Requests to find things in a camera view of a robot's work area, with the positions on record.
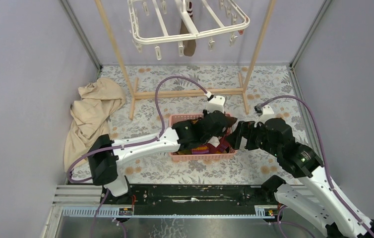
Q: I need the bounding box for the beige cloth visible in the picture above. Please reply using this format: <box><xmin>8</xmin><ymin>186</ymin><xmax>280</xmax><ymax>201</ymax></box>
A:
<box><xmin>63</xmin><ymin>77</ymin><xmax>126</xmax><ymax>171</ymax></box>

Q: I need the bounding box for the purple cable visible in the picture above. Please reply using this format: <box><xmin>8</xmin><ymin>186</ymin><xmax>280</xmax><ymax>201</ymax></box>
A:
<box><xmin>66</xmin><ymin>75</ymin><xmax>209</xmax><ymax>183</ymax></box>
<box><xmin>260</xmin><ymin>95</ymin><xmax>374</xmax><ymax>238</ymax></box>

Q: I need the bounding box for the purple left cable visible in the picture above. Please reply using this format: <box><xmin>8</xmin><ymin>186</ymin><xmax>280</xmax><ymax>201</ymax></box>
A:
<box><xmin>66</xmin><ymin>75</ymin><xmax>209</xmax><ymax>183</ymax></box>

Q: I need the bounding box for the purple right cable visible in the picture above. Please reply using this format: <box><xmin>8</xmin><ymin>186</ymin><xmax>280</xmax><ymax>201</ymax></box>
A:
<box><xmin>260</xmin><ymin>95</ymin><xmax>374</xmax><ymax>238</ymax></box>

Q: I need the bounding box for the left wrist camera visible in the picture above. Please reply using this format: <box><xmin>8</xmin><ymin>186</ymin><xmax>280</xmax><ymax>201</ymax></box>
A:
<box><xmin>205</xmin><ymin>91</ymin><xmax>226</xmax><ymax>113</ymax></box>

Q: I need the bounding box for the purple striped sock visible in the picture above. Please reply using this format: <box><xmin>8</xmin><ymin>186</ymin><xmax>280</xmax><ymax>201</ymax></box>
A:
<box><xmin>191</xmin><ymin>145</ymin><xmax>209</xmax><ymax>155</ymax></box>

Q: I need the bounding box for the floral patterned mat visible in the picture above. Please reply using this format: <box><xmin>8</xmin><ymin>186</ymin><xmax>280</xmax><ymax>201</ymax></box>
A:
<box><xmin>107</xmin><ymin>65</ymin><xmax>309</xmax><ymax>184</ymax></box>

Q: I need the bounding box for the wooden drying rack frame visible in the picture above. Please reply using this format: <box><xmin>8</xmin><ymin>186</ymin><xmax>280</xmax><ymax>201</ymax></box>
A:
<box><xmin>95</xmin><ymin>0</ymin><xmax>276</xmax><ymax>120</ymax></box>

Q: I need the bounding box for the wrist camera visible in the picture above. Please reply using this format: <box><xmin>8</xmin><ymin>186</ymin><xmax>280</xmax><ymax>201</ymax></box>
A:
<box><xmin>205</xmin><ymin>91</ymin><xmax>226</xmax><ymax>113</ymax></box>
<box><xmin>254</xmin><ymin>104</ymin><xmax>275</xmax><ymax>127</ymax></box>

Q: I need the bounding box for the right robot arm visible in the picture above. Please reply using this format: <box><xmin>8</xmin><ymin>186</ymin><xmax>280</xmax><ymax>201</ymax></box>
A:
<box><xmin>226</xmin><ymin>118</ymin><xmax>374</xmax><ymax>238</ymax></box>

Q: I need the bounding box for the white clip hanger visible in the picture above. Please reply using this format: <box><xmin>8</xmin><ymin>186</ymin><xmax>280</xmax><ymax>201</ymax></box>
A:
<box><xmin>127</xmin><ymin>0</ymin><xmax>250</xmax><ymax>60</ymax></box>

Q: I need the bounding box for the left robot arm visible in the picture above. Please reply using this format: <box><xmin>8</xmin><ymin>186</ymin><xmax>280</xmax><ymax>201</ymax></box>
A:
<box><xmin>88</xmin><ymin>111</ymin><xmax>237</xmax><ymax>204</ymax></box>

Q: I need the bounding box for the magenta purple-cuff sock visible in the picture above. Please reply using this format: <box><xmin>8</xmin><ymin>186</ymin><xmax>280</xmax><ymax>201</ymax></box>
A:
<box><xmin>215</xmin><ymin>129</ymin><xmax>231</xmax><ymax>154</ymax></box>

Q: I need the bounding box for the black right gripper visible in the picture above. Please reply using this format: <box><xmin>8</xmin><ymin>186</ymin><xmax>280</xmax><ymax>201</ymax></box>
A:
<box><xmin>225</xmin><ymin>120</ymin><xmax>280</xmax><ymax>157</ymax></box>

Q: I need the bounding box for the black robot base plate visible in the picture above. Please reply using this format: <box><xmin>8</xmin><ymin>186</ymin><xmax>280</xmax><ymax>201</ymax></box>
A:
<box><xmin>101</xmin><ymin>176</ymin><xmax>286</xmax><ymax>217</ymax></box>

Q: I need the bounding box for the pink plastic basket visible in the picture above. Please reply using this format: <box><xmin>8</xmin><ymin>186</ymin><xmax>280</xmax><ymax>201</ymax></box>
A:
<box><xmin>168</xmin><ymin>114</ymin><xmax>237</xmax><ymax>161</ymax></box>

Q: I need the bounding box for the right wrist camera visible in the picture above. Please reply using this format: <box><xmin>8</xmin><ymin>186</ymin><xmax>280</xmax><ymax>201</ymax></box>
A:
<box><xmin>254</xmin><ymin>104</ymin><xmax>275</xmax><ymax>127</ymax></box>

